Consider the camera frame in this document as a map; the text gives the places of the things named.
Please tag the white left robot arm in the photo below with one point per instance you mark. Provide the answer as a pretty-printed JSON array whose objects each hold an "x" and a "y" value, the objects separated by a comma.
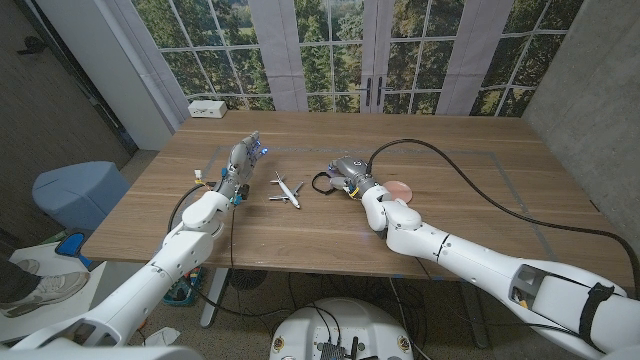
[{"x": 175, "y": 250}]

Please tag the printed window backdrop cloth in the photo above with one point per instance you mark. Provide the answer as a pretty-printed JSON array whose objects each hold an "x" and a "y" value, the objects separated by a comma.
[{"x": 280, "y": 60}]

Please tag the pink round disc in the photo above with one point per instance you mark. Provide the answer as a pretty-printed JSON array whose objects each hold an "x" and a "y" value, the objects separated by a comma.
[{"x": 401, "y": 191}]

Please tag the white toy airplane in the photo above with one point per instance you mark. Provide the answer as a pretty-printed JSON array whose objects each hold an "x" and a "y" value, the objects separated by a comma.
[{"x": 287, "y": 191}]

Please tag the black round fan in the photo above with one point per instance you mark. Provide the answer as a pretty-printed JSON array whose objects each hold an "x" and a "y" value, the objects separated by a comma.
[{"x": 247, "y": 278}]

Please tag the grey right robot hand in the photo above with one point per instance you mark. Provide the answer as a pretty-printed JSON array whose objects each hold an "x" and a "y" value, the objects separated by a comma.
[{"x": 354, "y": 172}]

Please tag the white robot torso base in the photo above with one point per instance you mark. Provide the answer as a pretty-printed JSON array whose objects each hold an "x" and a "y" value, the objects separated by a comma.
[{"x": 345, "y": 320}]

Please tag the blue-grey padded stool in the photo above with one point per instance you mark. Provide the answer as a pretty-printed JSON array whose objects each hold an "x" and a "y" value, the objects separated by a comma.
[{"x": 80, "y": 192}]

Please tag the dark trouser leg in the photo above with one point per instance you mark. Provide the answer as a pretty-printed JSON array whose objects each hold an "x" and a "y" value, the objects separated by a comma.
[{"x": 12, "y": 282}]

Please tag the metal table leg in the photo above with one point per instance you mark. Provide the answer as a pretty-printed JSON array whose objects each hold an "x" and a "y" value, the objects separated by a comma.
[
  {"x": 475, "y": 315},
  {"x": 215, "y": 300}
]

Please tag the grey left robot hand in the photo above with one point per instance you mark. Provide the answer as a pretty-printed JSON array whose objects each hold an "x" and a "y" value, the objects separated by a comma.
[{"x": 239, "y": 167}]

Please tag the grey white sneaker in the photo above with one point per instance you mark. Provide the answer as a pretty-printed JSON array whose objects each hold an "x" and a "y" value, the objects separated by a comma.
[{"x": 50, "y": 292}]

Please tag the blue basket with toys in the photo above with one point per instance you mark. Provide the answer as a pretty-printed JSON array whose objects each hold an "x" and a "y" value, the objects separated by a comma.
[{"x": 177, "y": 295}]

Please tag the crumpled white paper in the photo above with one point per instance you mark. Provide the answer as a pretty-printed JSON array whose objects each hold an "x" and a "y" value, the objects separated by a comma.
[{"x": 162, "y": 336}]

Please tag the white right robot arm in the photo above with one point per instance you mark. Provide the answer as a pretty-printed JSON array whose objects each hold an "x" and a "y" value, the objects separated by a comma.
[{"x": 475, "y": 265}]

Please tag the blue paddle-shaped tool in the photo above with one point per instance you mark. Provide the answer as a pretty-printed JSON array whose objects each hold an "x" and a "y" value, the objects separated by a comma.
[{"x": 69, "y": 245}]

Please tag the white power strip box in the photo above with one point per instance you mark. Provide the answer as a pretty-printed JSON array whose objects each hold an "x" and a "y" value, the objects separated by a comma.
[{"x": 207, "y": 108}]

